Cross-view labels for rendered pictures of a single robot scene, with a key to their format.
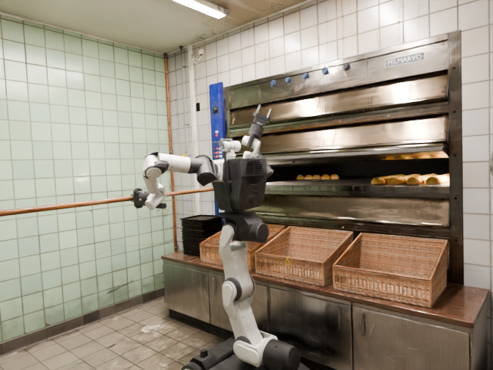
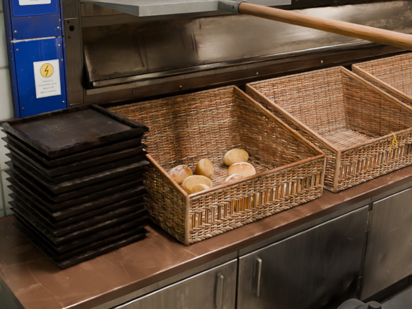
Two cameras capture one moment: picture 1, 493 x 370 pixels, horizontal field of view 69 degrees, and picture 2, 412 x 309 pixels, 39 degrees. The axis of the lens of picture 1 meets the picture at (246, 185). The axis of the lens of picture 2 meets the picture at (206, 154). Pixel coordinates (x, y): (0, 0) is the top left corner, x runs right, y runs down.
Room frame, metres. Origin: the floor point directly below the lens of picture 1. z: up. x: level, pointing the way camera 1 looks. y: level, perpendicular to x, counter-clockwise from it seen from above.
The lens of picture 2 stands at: (2.64, 1.77, 1.41)
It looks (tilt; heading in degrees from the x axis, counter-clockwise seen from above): 22 degrees down; 281
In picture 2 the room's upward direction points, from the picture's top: 1 degrees clockwise
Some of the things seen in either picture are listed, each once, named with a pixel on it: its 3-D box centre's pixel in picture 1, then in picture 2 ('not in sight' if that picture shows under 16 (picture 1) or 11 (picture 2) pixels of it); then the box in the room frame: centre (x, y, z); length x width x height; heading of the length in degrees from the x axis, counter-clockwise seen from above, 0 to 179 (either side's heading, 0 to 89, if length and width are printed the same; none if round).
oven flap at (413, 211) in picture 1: (319, 206); (291, 31); (2.78, -0.56, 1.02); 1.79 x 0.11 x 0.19; 49
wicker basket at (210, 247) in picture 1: (243, 243); (213, 153); (2.97, 0.05, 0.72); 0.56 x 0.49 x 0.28; 49
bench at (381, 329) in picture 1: (290, 307); (309, 231); (2.64, -0.29, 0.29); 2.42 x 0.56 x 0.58; 49
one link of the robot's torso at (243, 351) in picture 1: (256, 346); not in sight; (2.09, -0.02, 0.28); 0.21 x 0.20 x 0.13; 49
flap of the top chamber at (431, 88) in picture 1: (316, 105); not in sight; (2.78, -0.56, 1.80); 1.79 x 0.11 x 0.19; 49
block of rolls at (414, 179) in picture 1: (414, 178); not in sight; (2.74, -1.29, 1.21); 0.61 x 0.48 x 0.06; 139
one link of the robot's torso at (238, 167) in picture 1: (238, 181); not in sight; (2.14, 0.05, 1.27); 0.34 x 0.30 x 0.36; 131
